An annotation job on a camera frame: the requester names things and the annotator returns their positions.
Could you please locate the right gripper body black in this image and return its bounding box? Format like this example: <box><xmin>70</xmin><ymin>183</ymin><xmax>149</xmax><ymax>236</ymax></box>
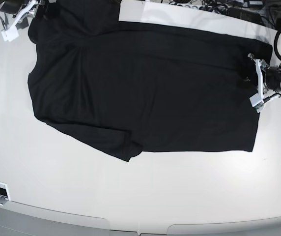
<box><xmin>20</xmin><ymin>3</ymin><xmax>38</xmax><ymax>23</ymax></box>

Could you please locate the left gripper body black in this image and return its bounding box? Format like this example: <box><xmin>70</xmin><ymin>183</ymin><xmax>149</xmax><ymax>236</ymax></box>
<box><xmin>265</xmin><ymin>66</ymin><xmax>281</xmax><ymax>93</ymax></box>

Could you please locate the black t-shirt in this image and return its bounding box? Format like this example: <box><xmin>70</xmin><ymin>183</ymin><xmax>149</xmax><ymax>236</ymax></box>
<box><xmin>28</xmin><ymin>0</ymin><xmax>273</xmax><ymax>161</ymax></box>

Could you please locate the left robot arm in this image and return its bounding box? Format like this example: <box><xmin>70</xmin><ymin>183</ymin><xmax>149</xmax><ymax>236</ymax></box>
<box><xmin>248</xmin><ymin>53</ymin><xmax>281</xmax><ymax>106</ymax></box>

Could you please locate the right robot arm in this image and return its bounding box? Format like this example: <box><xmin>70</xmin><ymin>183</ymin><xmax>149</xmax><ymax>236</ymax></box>
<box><xmin>0</xmin><ymin>0</ymin><xmax>45</xmax><ymax>23</ymax></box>

